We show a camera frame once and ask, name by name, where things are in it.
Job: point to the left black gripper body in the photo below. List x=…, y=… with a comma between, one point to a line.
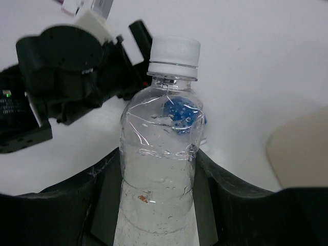
x=117, y=76

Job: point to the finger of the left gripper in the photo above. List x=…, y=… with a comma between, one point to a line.
x=142, y=37

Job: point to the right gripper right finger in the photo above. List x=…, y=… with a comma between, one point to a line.
x=231, y=211

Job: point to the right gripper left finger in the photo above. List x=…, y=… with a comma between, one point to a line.
x=81, y=210

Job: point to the clear unlabelled bottle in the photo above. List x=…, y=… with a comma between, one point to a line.
x=157, y=164

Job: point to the blue label bottle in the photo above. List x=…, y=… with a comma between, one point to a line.
x=182, y=112

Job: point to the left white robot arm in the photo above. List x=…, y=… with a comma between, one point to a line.
x=64, y=73

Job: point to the beige plastic bin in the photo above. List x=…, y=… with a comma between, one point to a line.
x=297, y=151

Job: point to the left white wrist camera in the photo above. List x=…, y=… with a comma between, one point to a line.
x=91, y=16

